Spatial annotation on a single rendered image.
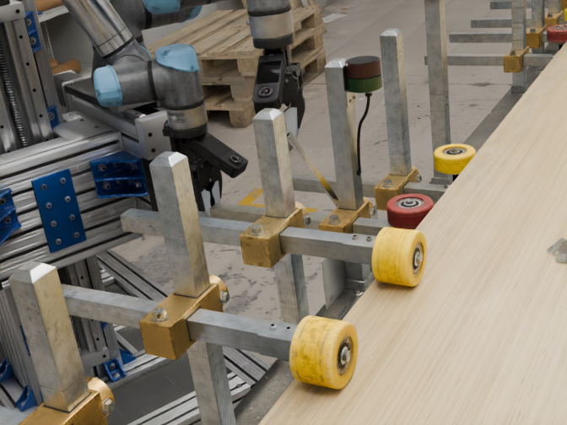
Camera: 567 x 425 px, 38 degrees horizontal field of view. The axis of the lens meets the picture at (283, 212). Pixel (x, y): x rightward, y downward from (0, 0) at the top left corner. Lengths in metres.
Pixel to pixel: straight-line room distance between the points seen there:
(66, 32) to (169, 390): 2.79
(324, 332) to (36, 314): 0.32
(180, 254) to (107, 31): 0.70
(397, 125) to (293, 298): 0.51
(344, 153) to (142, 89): 0.39
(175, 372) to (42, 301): 1.49
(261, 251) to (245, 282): 1.93
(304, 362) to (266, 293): 2.10
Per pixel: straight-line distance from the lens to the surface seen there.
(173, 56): 1.55
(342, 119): 1.47
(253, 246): 1.25
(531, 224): 1.38
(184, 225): 1.06
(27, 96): 1.98
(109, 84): 1.57
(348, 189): 1.52
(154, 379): 2.35
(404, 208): 1.43
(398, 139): 1.73
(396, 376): 1.03
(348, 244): 1.21
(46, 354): 0.92
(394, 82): 1.69
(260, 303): 3.02
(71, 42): 4.70
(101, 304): 1.17
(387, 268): 1.17
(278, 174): 1.26
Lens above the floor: 1.50
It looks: 24 degrees down
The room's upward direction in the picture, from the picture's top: 8 degrees counter-clockwise
